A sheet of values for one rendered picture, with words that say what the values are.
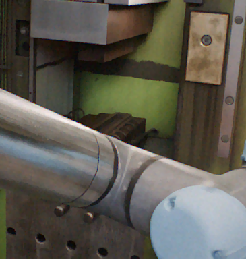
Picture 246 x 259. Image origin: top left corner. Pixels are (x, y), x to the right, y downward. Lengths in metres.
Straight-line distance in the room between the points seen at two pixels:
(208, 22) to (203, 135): 0.29
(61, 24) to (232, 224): 0.95
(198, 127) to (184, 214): 0.98
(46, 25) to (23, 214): 0.48
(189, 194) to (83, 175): 0.09
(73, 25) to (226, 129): 0.46
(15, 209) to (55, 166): 0.99
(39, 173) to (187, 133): 1.00
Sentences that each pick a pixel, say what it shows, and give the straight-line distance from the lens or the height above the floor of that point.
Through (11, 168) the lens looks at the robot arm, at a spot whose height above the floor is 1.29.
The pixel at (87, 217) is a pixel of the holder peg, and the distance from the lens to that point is 1.29.
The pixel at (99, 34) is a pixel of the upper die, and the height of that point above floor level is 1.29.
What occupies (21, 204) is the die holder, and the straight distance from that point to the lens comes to 1.41.
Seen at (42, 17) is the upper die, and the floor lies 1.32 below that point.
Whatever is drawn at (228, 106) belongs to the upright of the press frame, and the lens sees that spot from 1.37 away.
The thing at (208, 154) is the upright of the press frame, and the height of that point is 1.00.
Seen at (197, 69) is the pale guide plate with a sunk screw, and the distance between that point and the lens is 1.34.
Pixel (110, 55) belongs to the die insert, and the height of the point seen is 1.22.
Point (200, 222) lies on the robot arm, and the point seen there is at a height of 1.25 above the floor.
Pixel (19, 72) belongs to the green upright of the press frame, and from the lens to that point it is 1.55.
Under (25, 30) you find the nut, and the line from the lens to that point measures 1.52.
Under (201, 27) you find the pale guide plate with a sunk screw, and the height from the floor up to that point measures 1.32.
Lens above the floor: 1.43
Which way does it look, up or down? 16 degrees down
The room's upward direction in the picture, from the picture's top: 4 degrees clockwise
